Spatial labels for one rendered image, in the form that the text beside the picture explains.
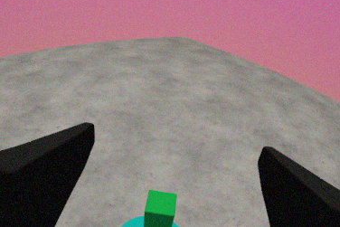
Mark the cyan circle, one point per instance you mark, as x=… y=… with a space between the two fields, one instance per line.
x=139 y=222

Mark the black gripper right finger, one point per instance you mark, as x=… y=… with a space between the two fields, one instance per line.
x=295 y=197

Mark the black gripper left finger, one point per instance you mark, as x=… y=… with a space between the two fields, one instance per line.
x=36 y=178

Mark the green rectangular post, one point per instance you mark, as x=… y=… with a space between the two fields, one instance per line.
x=160 y=209

